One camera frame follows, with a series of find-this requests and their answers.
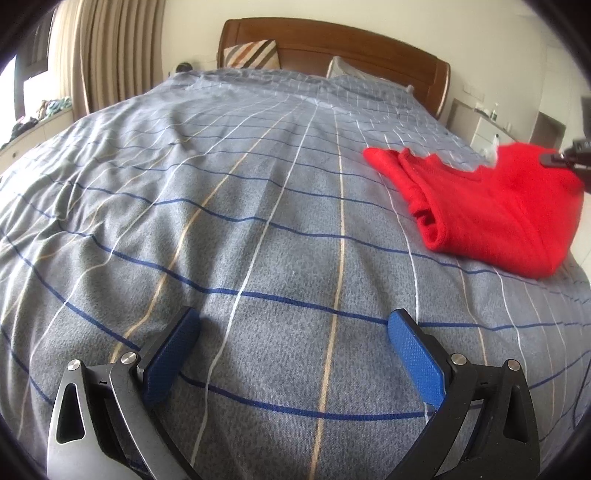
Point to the wooden headboard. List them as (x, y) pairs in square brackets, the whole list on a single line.
[(351, 46)]

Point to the white window bench cabinet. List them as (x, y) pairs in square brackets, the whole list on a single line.
[(41, 134)]

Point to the blue checked blanket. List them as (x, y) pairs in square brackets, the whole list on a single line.
[(258, 230)]

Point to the striped cushion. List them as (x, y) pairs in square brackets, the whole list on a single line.
[(254, 55)]

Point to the white bedside cabinet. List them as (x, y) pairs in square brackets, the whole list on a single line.
[(475, 129)]

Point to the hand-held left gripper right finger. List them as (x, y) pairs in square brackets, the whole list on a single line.
[(415, 355)]

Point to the clear plastic bag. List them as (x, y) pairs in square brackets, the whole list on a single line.
[(492, 150)]

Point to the blue pillow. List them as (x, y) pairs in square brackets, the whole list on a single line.
[(360, 74)]

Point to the small round fan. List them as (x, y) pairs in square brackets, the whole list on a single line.
[(184, 68)]

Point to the pile of clothes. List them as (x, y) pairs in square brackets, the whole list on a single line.
[(46, 110)]

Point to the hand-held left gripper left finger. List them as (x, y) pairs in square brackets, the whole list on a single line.
[(173, 355)]

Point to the beige curtain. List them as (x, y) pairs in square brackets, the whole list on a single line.
[(115, 55)]

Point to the small bottle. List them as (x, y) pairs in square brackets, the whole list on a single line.
[(493, 112)]

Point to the red sweater with white dog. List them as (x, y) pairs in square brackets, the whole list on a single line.
[(485, 217)]

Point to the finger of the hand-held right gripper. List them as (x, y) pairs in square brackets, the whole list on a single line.
[(570, 159)]

